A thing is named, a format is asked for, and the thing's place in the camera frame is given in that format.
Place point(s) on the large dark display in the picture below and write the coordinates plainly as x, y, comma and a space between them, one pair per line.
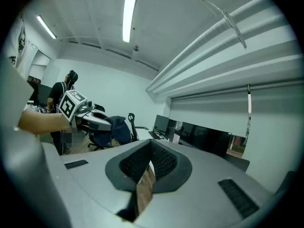
45, 95

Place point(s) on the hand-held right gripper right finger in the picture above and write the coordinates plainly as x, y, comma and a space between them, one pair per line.
202, 193

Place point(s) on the ceiling smoke detector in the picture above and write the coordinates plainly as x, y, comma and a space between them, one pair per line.
136, 48

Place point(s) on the large glass window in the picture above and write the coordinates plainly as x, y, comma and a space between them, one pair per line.
236, 146

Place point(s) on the dark blue cloth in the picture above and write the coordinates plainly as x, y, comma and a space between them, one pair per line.
121, 132

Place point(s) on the wide black curved monitor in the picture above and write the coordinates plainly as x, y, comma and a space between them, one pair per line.
204, 139

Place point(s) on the black office chair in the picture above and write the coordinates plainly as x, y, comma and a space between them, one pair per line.
133, 127
99, 139

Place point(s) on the white roller blind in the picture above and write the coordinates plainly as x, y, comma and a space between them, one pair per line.
209, 113

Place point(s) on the person's left forearm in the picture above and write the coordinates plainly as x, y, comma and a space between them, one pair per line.
40, 123

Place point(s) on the grey desk divider panel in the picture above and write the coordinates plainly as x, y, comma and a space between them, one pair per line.
237, 163

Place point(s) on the black flat monitor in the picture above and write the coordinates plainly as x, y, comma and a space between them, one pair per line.
161, 125

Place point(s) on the person in white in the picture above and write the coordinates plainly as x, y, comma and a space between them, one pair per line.
26, 174

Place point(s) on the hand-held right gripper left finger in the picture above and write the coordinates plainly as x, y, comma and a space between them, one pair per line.
90, 189

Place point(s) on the black white wall banner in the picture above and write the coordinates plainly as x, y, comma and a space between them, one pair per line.
22, 46

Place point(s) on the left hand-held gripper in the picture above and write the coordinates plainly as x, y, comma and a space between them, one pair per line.
67, 107

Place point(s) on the white curved ceiling rail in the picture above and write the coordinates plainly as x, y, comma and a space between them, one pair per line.
235, 27

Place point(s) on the long ceiling light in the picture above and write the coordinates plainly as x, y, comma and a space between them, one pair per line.
129, 18
46, 27

